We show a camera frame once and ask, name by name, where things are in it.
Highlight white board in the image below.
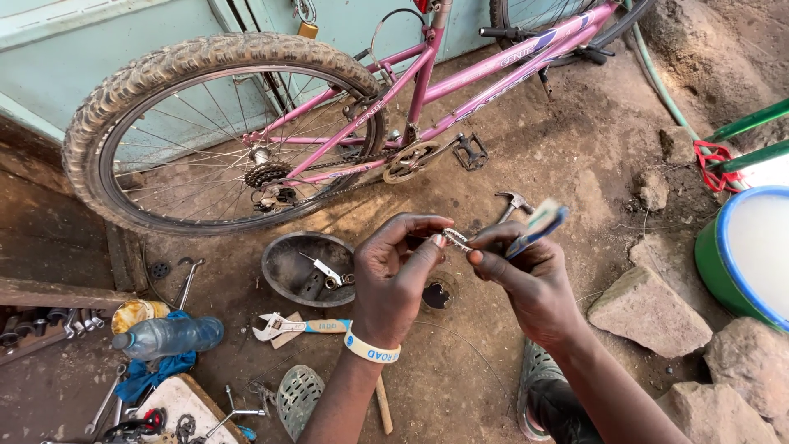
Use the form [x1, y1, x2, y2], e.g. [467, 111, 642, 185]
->
[131, 373, 249, 444]

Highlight green garden hose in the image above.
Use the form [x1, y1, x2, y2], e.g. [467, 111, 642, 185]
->
[624, 0, 748, 193]

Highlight green basin with blue rim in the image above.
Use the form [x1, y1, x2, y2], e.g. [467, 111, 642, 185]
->
[694, 185, 789, 334]

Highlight wooden plank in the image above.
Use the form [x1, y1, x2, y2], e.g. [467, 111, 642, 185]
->
[0, 276, 135, 310]

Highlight thin steel wire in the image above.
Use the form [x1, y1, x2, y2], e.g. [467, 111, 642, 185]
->
[412, 320, 509, 398]

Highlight pale blue metal door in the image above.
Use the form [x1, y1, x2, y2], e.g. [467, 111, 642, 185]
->
[0, 0, 497, 144]

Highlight person's black trouser leg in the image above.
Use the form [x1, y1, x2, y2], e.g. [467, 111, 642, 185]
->
[528, 377, 604, 444]

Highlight silver metal lever part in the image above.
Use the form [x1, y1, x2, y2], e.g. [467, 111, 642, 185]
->
[300, 252, 345, 288]

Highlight small wooden block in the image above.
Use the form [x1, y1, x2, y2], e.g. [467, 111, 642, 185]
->
[270, 311, 305, 350]

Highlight green metal frame bars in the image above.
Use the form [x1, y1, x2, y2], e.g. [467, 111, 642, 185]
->
[703, 97, 789, 175]

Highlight red string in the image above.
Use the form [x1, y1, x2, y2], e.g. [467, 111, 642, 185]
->
[693, 140, 745, 194]

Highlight bent metal rod tool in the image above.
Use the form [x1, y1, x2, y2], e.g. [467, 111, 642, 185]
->
[172, 257, 207, 310]

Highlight person's right hand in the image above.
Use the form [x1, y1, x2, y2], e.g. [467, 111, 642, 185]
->
[466, 221, 588, 350]

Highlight white rubber wristband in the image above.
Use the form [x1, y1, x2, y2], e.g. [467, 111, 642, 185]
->
[343, 326, 402, 365]

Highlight rusty round metal cup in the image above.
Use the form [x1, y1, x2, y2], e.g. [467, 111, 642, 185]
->
[420, 273, 458, 312]

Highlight wooden stick handle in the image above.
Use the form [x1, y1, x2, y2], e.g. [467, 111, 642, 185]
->
[374, 372, 394, 436]

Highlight small brown stone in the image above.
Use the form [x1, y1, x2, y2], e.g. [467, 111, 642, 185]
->
[658, 126, 696, 165]
[631, 169, 671, 212]

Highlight clear plastic water bottle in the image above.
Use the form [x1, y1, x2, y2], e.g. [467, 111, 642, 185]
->
[111, 316, 225, 362]

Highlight tray of socket tools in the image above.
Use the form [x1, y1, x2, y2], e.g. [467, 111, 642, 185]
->
[0, 305, 107, 366]

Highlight large rounded brown stone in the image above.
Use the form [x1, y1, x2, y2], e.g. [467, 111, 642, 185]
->
[703, 317, 789, 421]

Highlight large flat grey stone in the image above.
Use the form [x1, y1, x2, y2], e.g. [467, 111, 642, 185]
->
[587, 266, 714, 360]

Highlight grey perforated sandal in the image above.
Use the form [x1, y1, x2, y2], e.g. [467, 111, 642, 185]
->
[516, 337, 569, 442]
[275, 364, 326, 442]

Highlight adjustable wrench with blue handle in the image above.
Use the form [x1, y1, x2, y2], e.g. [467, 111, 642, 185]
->
[252, 312, 353, 342]

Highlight blue cloth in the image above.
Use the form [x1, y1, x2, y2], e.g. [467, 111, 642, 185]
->
[115, 310, 198, 404]

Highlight blue toothbrush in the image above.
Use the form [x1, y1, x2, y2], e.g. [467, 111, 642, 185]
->
[505, 198, 569, 260]

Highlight person's left hand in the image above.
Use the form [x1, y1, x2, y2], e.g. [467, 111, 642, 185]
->
[352, 213, 455, 350]

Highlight steel claw hammer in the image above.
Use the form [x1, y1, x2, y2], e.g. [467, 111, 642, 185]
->
[495, 190, 536, 225]

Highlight rusty yellow tin can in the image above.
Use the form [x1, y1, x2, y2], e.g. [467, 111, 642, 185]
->
[111, 299, 171, 335]

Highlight silver combination spanner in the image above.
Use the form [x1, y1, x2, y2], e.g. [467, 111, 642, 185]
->
[84, 363, 128, 436]

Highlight black round bowl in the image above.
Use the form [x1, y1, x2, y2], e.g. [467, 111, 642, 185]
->
[261, 231, 358, 308]

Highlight small silver chain piece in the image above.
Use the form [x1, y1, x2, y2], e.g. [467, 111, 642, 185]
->
[441, 227, 474, 254]

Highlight pink bicycle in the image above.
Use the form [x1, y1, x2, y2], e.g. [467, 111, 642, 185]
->
[62, 0, 657, 237]

